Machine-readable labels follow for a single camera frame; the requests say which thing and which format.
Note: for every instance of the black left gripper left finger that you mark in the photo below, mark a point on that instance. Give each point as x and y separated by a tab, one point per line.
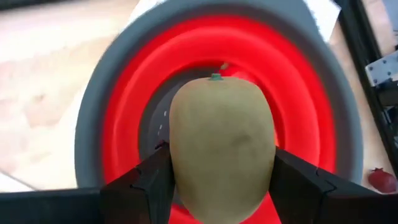
140	202

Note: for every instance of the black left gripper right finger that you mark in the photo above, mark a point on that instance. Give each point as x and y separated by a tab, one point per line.
304	202

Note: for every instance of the yellow-green mango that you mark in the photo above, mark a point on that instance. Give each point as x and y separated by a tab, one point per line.
222	149

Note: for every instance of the red collapsible bowl grey rim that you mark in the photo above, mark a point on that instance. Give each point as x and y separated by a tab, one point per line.
280	77

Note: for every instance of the dark red pomegranate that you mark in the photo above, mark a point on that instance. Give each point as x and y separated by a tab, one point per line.
382	182

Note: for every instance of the silver metal bracket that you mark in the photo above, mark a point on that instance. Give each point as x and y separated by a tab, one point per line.
382	70

